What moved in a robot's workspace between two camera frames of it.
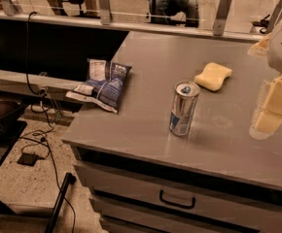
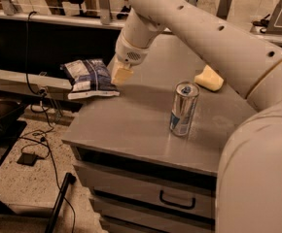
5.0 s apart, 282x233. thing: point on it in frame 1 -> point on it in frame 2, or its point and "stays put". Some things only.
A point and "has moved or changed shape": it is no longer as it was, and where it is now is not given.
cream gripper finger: x=277 y=100 -> x=121 y=72
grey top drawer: x=237 y=212 stays put
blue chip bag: x=103 y=85 has moved or changed shape
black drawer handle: x=178 y=204 stays put
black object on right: x=263 y=22 stays put
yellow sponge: x=213 y=76 stays put
